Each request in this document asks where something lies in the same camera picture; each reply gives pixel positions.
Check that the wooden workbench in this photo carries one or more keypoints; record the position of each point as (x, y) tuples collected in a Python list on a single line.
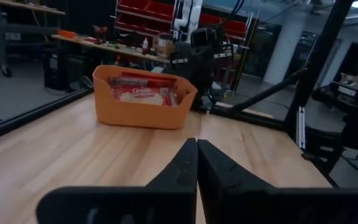
[(120, 49)]

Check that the white robot figure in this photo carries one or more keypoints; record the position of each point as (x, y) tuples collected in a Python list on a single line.
[(191, 12)]

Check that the small orange object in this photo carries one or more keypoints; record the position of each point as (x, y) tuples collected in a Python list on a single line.
[(67, 33)]

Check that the white pillar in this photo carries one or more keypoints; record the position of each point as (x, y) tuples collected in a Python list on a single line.
[(286, 49)]

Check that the red bin shelf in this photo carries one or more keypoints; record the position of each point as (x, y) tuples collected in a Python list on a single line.
[(154, 7)]

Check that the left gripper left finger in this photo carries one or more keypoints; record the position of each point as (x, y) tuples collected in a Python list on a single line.
[(166, 193)]

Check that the red and white bottle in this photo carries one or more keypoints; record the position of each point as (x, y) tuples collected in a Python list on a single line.
[(145, 46)]

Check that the red Orville popcorn bag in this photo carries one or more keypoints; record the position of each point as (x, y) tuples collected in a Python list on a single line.
[(154, 81), (145, 93)]

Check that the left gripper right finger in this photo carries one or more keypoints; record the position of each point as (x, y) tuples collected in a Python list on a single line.
[(228, 193)]

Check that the cardboard box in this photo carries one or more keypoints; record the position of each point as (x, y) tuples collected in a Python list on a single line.
[(163, 46)]

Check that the black computer tower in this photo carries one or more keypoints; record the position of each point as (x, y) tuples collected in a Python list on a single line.
[(54, 71)]

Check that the orange plastic basket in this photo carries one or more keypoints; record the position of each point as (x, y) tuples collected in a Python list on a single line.
[(135, 115)]

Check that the black machine with white labels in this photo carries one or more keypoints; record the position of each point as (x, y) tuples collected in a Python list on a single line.
[(202, 65)]

